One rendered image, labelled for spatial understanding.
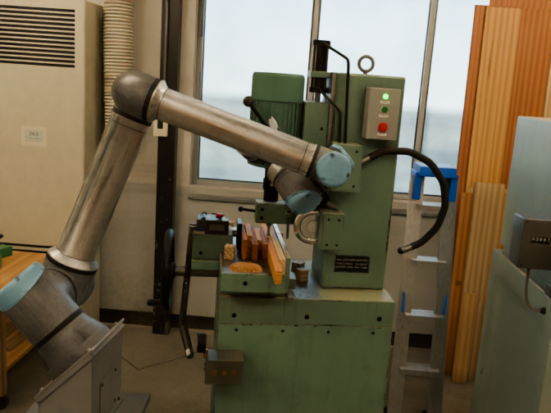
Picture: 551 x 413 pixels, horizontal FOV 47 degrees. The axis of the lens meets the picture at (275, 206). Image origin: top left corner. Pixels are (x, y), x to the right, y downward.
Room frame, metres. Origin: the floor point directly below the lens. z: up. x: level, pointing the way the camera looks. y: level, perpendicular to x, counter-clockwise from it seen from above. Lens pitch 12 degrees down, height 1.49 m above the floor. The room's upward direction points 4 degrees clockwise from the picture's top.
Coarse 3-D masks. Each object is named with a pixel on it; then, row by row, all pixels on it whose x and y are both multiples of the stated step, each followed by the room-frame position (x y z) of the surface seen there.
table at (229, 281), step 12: (240, 252) 2.06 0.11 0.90; (192, 264) 2.02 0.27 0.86; (204, 264) 2.03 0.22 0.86; (216, 264) 2.03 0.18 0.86; (228, 264) 1.92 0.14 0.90; (264, 264) 1.94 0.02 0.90; (228, 276) 1.83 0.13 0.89; (240, 276) 1.83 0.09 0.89; (252, 276) 1.83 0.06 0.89; (264, 276) 1.84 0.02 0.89; (288, 276) 1.85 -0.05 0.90; (228, 288) 1.83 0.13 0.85; (240, 288) 1.83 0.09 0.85; (252, 288) 1.83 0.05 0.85; (264, 288) 1.84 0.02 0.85; (276, 288) 1.84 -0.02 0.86; (288, 288) 1.85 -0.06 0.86
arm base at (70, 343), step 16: (64, 320) 1.52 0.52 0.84; (80, 320) 1.54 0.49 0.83; (96, 320) 1.58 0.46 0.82; (48, 336) 1.49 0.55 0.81; (64, 336) 1.50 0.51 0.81; (80, 336) 1.51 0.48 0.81; (96, 336) 1.52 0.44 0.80; (48, 352) 1.49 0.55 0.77; (64, 352) 1.47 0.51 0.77; (80, 352) 1.48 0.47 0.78; (48, 368) 1.51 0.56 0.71; (64, 368) 1.46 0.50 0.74
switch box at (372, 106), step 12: (372, 96) 1.99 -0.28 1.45; (396, 96) 2.00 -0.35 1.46; (372, 108) 1.99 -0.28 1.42; (396, 108) 2.00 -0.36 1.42; (372, 120) 1.99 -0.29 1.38; (384, 120) 1.99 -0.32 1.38; (396, 120) 2.00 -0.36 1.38; (372, 132) 1.99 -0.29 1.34; (384, 132) 1.99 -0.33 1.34; (396, 132) 2.00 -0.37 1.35
